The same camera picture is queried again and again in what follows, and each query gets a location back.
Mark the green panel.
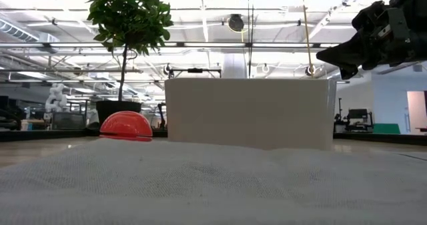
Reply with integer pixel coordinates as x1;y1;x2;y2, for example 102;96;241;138
372;123;401;135

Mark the yellow cable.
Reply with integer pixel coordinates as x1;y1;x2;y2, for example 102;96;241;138
301;0;315;78

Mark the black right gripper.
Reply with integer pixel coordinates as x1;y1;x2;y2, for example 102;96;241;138
316;0;414;81

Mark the grey fabric mat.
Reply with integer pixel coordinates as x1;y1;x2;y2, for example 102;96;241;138
0;138;427;225

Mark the black aluminium table frame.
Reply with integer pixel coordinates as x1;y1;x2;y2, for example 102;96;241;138
0;128;427;146

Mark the red toy tomato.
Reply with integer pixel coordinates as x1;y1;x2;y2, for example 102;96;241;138
99;110;153;142

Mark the black equipment cart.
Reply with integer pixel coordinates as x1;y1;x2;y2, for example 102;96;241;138
334;97;374;133

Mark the white door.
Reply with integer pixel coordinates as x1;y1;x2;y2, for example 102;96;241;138
406;90;427;135

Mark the green plant in black pot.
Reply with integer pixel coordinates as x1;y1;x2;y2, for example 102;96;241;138
85;0;174;132

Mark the black background gantry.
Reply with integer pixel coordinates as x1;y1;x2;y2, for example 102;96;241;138
168;67;223;79

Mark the clear plastic tupperware container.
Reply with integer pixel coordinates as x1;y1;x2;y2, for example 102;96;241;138
164;77;338;152

